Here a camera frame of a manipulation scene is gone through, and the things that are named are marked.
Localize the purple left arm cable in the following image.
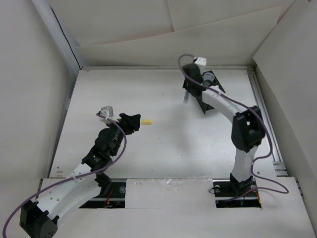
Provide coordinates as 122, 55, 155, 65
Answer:
2, 113, 128, 238

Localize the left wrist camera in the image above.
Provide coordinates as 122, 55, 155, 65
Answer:
96, 106, 114, 123

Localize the yellow highlighter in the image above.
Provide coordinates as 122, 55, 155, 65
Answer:
140, 119, 153, 125

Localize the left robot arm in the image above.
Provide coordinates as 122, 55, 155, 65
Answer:
20, 111, 141, 238

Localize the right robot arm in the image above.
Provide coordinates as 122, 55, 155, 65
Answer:
182, 63, 265, 196

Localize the aluminium rail right edge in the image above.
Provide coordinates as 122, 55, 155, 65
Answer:
247, 67, 288, 177

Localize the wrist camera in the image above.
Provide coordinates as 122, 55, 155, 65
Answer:
193, 57, 207, 66
96, 106, 114, 123

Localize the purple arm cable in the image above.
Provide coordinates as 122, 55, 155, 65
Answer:
178, 54, 290, 201
2, 113, 128, 238

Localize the blue highlighter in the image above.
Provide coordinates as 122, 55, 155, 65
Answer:
183, 90, 190, 104

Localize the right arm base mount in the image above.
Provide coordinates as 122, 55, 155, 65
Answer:
209, 179, 262, 208

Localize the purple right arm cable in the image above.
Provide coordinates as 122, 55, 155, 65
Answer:
178, 54, 290, 201

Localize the clear jar of paper clips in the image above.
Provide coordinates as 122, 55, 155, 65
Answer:
203, 72, 215, 82

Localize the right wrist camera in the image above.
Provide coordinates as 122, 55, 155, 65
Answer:
193, 57, 207, 66

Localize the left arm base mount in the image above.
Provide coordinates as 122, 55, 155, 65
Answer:
80, 173, 126, 209

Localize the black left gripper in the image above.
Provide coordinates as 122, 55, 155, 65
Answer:
106, 114, 139, 156

